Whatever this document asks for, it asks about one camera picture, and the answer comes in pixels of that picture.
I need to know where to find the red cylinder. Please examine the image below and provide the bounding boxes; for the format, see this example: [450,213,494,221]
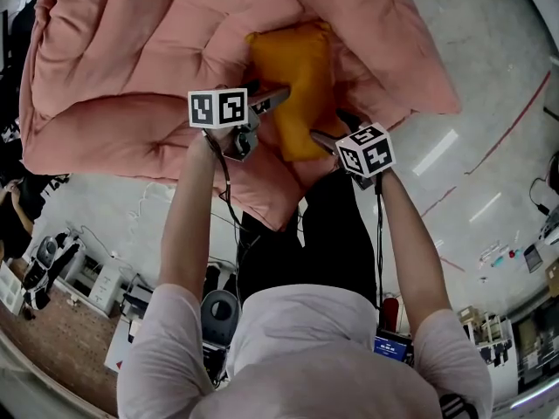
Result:
[382,295,402,334]

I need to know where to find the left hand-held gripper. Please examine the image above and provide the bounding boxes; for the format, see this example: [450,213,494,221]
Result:
[187,78,293,163]

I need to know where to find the person's right forearm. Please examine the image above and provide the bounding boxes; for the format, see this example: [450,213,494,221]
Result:
[378,170,453,336]

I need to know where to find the white drawer cabinet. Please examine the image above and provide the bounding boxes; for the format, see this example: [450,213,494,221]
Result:
[69,254,124,319]

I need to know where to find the person's left forearm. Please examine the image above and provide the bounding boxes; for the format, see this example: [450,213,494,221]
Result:
[157,131,228,312]

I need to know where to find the white cubby shelf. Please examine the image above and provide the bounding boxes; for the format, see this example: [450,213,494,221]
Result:
[0,260,25,317]

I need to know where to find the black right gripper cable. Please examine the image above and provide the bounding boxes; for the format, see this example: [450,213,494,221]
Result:
[373,175,388,312]

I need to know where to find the black tablet with blue screen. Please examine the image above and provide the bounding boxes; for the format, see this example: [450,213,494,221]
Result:
[373,328,415,365]

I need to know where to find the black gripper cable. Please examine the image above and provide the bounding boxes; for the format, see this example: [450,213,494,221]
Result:
[373,175,388,312]
[217,154,263,246]

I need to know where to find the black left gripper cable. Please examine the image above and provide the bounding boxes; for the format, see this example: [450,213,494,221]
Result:
[217,154,263,246]

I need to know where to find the orange cushion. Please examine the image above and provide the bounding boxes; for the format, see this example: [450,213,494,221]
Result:
[244,20,350,163]

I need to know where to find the person's white shirt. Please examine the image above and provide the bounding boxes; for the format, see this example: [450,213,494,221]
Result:
[116,282,494,419]

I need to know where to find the white table with red sticker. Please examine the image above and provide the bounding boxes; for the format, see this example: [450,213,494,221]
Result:
[103,316,148,373]

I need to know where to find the grey round-faced device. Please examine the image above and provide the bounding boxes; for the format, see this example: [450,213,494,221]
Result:
[199,289,242,347]
[33,236,62,268]

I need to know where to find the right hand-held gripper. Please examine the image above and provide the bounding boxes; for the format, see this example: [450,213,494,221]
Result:
[308,108,397,192]

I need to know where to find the person's black trousers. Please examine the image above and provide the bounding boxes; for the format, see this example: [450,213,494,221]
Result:
[237,170,378,310]

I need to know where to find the pink padded armchair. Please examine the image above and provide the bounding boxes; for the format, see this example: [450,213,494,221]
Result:
[19,0,463,233]

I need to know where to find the black shoulder strap with buckle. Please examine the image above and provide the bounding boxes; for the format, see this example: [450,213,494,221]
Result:
[438,392,480,419]

